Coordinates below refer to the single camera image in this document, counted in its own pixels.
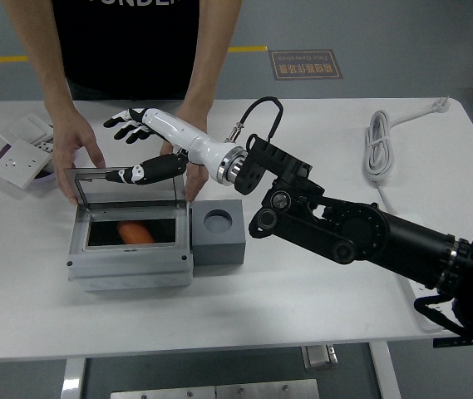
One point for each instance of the person's left hand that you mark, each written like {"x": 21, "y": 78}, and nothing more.
{"x": 196, "y": 174}

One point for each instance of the person's right hand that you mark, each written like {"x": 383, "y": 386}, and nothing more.
{"x": 72, "y": 137}

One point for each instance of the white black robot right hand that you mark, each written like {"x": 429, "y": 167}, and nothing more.
{"x": 178, "y": 133}

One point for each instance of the orange cylinder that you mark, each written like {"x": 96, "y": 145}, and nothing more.
{"x": 135, "y": 233}

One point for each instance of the grey box with clear lid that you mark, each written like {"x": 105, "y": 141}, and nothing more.
{"x": 130, "y": 266}

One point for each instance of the person's right forearm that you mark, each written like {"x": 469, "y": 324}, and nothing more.
{"x": 42, "y": 62}

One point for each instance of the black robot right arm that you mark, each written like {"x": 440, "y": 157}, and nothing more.
{"x": 385, "y": 232}

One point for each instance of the person's left forearm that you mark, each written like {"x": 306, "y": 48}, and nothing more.
{"x": 213, "y": 54}

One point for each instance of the grey cube with round hole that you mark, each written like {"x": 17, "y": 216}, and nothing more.
{"x": 219, "y": 249}

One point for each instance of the grey under-table control box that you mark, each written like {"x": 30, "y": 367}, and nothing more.
{"x": 319, "y": 357}

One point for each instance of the white multi-hole socket plate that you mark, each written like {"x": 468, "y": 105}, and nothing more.
{"x": 45, "y": 147}

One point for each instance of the white five-hole socket plate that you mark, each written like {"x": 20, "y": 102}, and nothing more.
{"x": 22, "y": 164}

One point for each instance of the purple tray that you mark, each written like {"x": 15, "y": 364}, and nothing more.
{"x": 3, "y": 152}

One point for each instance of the person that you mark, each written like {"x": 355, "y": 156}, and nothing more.
{"x": 128, "y": 45}

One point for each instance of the white table leg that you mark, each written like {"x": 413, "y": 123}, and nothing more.
{"x": 73, "y": 378}
{"x": 383, "y": 370}

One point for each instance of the white power strip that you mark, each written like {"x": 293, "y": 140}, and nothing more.
{"x": 410, "y": 289}

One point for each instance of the black table control panel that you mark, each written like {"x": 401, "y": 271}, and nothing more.
{"x": 460, "y": 342}

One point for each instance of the white blank switch plate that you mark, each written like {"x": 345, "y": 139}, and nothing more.
{"x": 26, "y": 126}

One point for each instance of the grey metal base plate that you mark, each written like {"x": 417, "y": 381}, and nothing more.
{"x": 215, "y": 390}

